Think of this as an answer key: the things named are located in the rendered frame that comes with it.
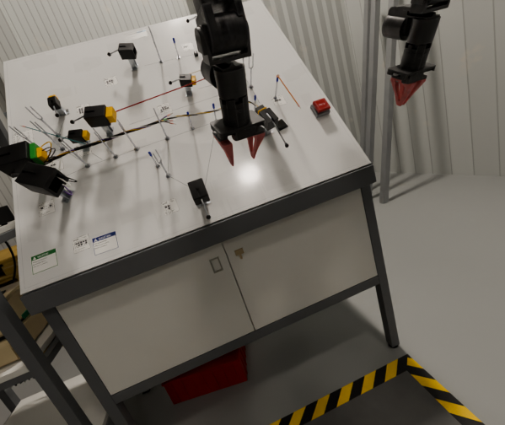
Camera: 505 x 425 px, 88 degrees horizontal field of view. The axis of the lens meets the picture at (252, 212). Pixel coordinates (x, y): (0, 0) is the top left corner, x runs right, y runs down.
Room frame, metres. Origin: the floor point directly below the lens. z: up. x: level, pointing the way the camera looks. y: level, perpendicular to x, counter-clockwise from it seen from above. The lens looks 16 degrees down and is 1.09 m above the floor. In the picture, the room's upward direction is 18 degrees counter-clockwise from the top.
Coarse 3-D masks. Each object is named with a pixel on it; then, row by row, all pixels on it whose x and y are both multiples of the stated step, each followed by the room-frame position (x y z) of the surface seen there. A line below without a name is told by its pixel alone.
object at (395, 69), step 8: (408, 48) 0.68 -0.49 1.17; (424, 48) 0.66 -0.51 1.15; (408, 56) 0.69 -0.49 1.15; (416, 56) 0.67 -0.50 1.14; (424, 56) 0.67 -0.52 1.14; (400, 64) 0.71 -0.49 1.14; (408, 64) 0.69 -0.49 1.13; (416, 64) 0.68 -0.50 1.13; (424, 64) 0.68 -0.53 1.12; (432, 64) 0.70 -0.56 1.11; (392, 72) 0.71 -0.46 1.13; (400, 72) 0.69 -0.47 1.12; (408, 72) 0.68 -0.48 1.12; (416, 72) 0.68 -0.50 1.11; (424, 72) 0.70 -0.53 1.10
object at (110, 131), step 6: (84, 108) 0.97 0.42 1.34; (90, 108) 0.97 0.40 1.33; (96, 108) 0.97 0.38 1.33; (102, 108) 0.97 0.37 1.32; (84, 114) 0.96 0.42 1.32; (90, 114) 0.96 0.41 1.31; (96, 114) 0.96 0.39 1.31; (102, 114) 0.95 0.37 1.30; (72, 120) 0.99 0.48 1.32; (90, 120) 0.96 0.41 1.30; (96, 120) 0.96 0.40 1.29; (102, 120) 0.96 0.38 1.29; (96, 126) 0.98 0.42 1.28; (102, 126) 1.01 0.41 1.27; (108, 126) 1.04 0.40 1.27; (108, 132) 1.04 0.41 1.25
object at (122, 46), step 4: (120, 44) 1.19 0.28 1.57; (124, 44) 1.19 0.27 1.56; (128, 44) 1.19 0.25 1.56; (132, 44) 1.19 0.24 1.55; (120, 48) 1.18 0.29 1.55; (124, 48) 1.17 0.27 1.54; (128, 48) 1.17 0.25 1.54; (132, 48) 1.18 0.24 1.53; (108, 52) 1.20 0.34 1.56; (112, 52) 1.20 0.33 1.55; (120, 52) 1.18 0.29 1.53; (124, 52) 1.18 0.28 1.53; (128, 52) 1.18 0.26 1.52; (132, 52) 1.18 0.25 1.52; (136, 52) 1.21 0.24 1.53; (124, 56) 1.19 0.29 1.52; (128, 56) 1.19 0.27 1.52; (132, 56) 1.19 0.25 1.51; (136, 56) 1.20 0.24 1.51; (128, 60) 1.21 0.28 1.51; (132, 60) 1.21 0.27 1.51; (132, 64) 1.23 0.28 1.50; (136, 64) 1.25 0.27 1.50; (132, 68) 1.24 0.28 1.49; (136, 68) 1.24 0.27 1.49
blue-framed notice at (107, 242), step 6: (108, 234) 0.80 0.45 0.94; (114, 234) 0.80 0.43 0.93; (96, 240) 0.80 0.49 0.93; (102, 240) 0.79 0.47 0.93; (108, 240) 0.79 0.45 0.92; (114, 240) 0.79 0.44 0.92; (96, 246) 0.78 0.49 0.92; (102, 246) 0.78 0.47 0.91; (108, 246) 0.78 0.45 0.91; (114, 246) 0.78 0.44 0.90; (96, 252) 0.77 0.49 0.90; (102, 252) 0.77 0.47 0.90
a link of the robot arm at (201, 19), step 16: (208, 0) 0.47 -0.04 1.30; (224, 0) 0.48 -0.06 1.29; (240, 0) 0.48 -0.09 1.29; (208, 16) 0.47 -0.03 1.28; (224, 16) 0.48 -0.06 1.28; (240, 16) 0.49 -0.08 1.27; (208, 32) 0.47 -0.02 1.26; (224, 32) 0.48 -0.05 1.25; (240, 32) 0.49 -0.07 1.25; (224, 48) 0.49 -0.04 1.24; (240, 48) 0.51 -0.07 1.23
